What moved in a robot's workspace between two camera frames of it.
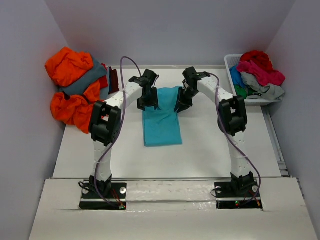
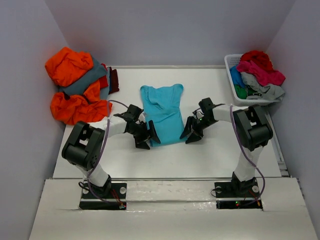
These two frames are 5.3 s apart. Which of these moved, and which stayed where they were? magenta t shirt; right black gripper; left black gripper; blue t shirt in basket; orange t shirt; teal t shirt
Moved: left black gripper; right black gripper
Stayed: teal t shirt; magenta t shirt; orange t shirt; blue t shirt in basket
